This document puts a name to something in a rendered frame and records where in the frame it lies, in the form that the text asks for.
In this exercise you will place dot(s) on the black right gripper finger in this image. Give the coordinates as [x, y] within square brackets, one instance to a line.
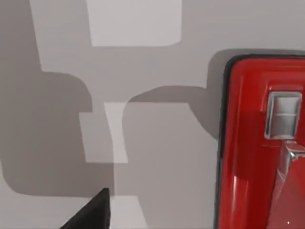
[95, 212]

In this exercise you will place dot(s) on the red stapler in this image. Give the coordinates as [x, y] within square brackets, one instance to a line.
[252, 143]

